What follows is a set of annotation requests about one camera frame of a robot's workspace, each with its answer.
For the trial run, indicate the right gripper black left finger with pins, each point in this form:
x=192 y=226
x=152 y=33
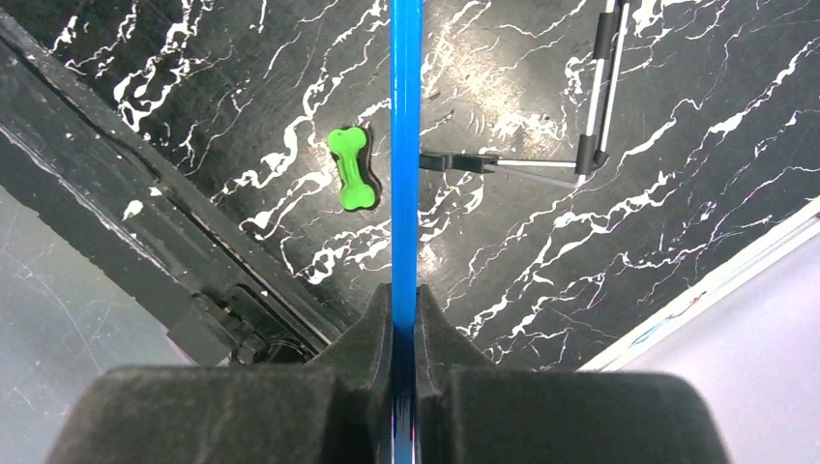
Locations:
x=334 y=409

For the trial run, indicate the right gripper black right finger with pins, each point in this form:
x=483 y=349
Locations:
x=470 y=410

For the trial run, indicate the green bone-shaped whiteboard eraser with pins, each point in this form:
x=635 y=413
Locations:
x=350 y=149

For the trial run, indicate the blue-framed small whiteboard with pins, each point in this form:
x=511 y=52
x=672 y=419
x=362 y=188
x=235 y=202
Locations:
x=406 y=41

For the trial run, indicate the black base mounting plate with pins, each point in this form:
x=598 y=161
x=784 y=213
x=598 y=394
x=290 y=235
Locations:
x=123 y=206

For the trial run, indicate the right aluminium side rail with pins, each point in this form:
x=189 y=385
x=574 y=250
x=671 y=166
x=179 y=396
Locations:
x=716 y=285

